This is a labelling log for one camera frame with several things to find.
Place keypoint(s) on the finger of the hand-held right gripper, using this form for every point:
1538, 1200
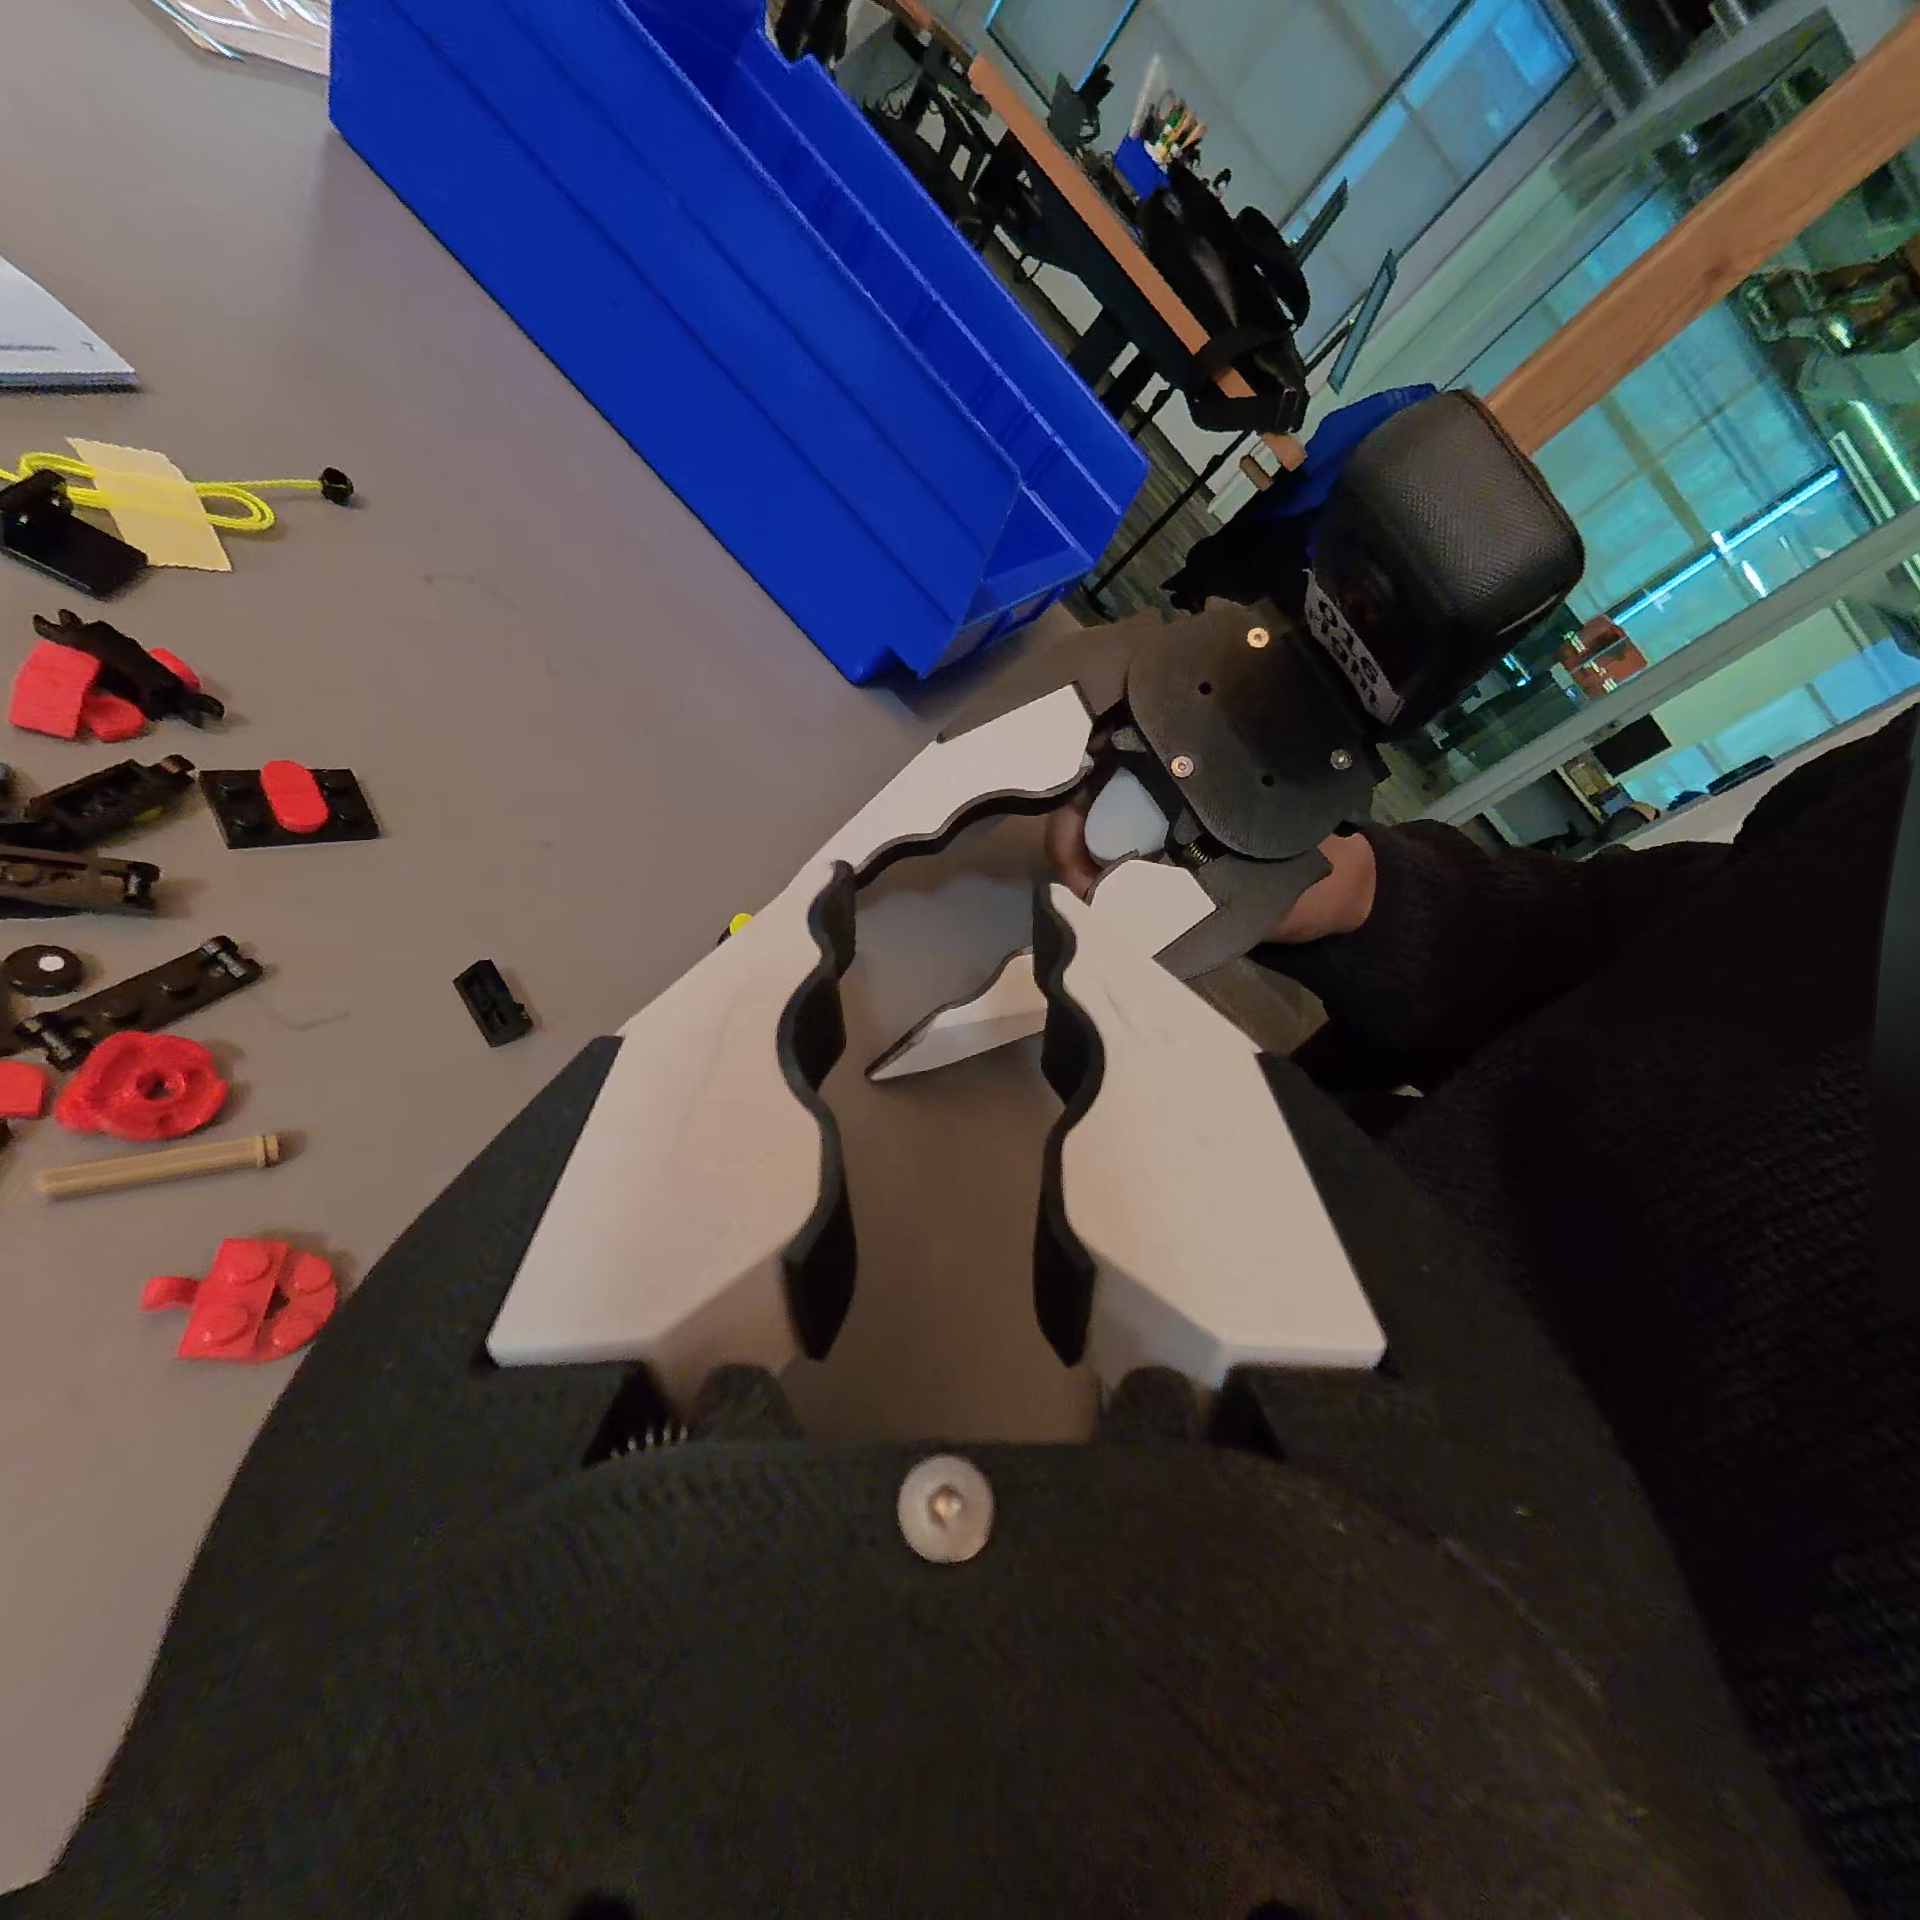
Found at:
974, 767
974, 1022

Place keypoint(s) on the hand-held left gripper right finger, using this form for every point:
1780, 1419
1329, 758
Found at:
1215, 1200

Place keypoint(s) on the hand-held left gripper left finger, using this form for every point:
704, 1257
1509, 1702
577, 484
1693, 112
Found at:
660, 1200

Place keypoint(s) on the small black lego bracket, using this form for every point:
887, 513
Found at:
492, 1005

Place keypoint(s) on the person's right forearm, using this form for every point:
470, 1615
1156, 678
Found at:
1498, 933

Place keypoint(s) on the red lego plate with pin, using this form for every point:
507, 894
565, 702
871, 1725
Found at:
250, 1300

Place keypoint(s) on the tan lego axle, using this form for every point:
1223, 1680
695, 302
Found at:
159, 1166

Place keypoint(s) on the red round lego plate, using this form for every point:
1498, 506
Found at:
140, 1081

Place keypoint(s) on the black lego plate red tile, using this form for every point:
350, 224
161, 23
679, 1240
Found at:
284, 804

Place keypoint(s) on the black lego hinge plate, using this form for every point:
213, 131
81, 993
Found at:
152, 998

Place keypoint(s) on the pile of lego pieces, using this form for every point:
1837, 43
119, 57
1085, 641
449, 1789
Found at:
76, 841

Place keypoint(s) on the red black lego clip piece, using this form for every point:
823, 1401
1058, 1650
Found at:
89, 685

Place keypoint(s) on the black lego slope piece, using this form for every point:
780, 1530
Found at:
66, 548

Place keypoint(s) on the lego instruction booklet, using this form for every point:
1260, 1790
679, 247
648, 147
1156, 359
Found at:
42, 339

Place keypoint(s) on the person's right hand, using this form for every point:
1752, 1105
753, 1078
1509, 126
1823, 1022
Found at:
1337, 894

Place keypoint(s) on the black office chair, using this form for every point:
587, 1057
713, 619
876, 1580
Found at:
1230, 269

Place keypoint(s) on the blue storage bin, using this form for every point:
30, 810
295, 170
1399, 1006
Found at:
750, 302

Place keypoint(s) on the wooden desk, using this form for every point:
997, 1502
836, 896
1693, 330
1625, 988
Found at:
1110, 227

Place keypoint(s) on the person's black knit sweater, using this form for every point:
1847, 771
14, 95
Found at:
1724, 1349

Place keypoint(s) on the wooden beam structure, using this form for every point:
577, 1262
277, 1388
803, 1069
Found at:
1697, 241

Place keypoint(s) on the beige tape strip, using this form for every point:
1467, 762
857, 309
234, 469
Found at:
152, 506

